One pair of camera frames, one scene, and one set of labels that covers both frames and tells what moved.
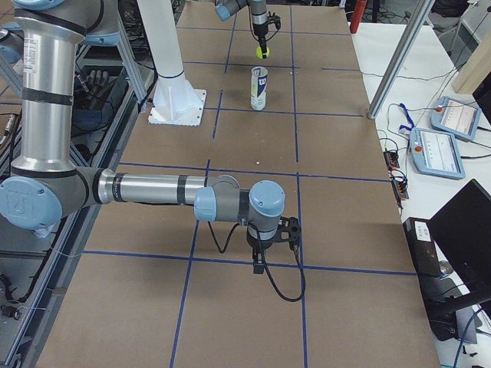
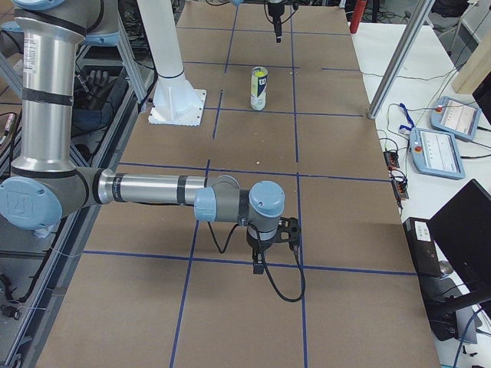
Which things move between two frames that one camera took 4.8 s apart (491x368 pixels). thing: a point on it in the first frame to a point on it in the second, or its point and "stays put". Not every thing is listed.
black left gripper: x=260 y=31 to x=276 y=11
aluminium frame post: x=399 y=67 stays put
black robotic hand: x=96 y=86 stays put
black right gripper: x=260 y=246 stays put
